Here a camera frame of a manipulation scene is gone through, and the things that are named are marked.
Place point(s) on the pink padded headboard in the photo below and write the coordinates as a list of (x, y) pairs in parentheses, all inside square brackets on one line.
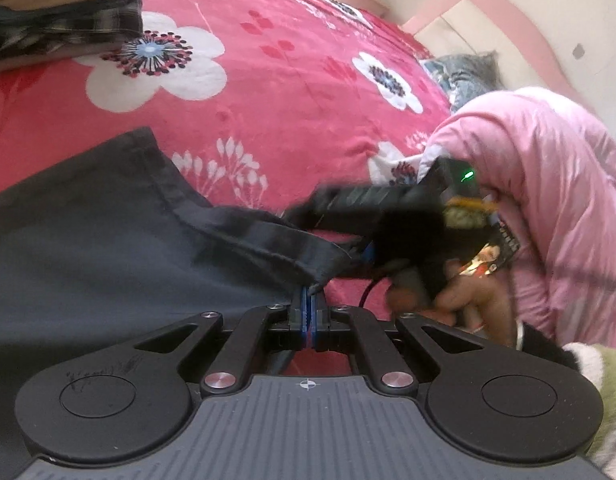
[(488, 15)]

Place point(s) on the pink quilt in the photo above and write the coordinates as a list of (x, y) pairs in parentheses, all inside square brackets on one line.
[(563, 185)]

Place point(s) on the stack of khaki and dark clothes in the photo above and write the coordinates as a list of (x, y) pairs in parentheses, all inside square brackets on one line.
[(62, 5)]

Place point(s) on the red floral blanket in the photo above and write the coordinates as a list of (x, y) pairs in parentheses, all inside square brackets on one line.
[(288, 110)]

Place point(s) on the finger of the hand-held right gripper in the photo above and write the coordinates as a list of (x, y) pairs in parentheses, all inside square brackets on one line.
[(368, 255), (338, 202)]

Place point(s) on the dark grey garment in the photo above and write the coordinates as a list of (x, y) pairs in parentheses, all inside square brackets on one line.
[(112, 240)]

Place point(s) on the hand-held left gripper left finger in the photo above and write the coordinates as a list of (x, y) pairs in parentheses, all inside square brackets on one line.
[(300, 317)]

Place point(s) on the person's right hand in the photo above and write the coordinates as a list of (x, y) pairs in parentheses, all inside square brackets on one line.
[(468, 305)]

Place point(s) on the blue-grey patterned pillow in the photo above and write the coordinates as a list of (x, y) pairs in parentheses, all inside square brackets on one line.
[(463, 76)]

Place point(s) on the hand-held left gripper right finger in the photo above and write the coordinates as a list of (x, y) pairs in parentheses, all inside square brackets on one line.
[(315, 317)]

